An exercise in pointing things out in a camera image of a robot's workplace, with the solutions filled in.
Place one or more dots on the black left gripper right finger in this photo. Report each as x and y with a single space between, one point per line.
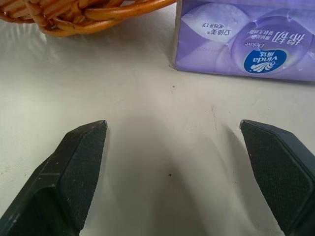
283 172

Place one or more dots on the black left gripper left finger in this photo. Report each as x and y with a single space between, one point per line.
61 177

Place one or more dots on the purple tissue pack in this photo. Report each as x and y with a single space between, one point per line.
246 37

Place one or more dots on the orange wicker basket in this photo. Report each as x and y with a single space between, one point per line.
69 14

